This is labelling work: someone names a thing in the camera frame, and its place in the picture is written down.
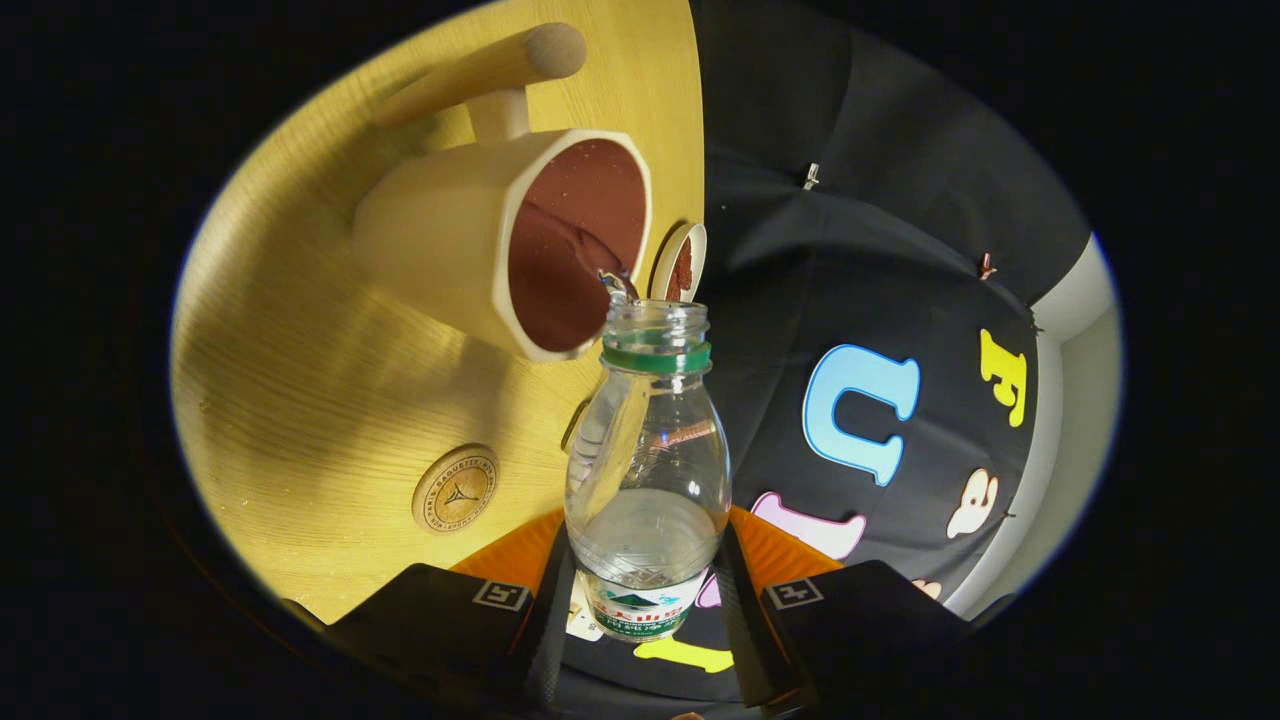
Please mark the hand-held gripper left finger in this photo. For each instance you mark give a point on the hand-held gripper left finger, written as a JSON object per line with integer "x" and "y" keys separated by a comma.
{"x": 545, "y": 640}

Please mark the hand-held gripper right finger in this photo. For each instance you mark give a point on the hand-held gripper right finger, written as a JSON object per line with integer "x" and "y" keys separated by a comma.
{"x": 745, "y": 640}

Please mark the round wooden coaster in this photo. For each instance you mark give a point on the round wooden coaster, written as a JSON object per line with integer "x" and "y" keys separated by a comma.
{"x": 456, "y": 490}

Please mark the wooden table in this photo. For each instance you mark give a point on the wooden table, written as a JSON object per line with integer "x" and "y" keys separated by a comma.
{"x": 300, "y": 400}

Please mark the red-brown sausage piece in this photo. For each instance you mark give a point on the red-brown sausage piece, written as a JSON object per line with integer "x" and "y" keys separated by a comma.
{"x": 683, "y": 272}

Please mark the black backdrop cloth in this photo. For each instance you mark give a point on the black backdrop cloth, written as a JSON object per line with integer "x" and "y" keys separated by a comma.
{"x": 850, "y": 260}

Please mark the small white plate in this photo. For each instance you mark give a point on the small white plate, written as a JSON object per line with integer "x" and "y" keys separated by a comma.
{"x": 697, "y": 240}

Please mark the small red clip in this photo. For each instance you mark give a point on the small red clip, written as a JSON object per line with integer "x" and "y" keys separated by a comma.
{"x": 987, "y": 267}

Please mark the small metal clip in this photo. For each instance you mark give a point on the small metal clip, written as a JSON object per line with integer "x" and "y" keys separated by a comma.
{"x": 811, "y": 177}

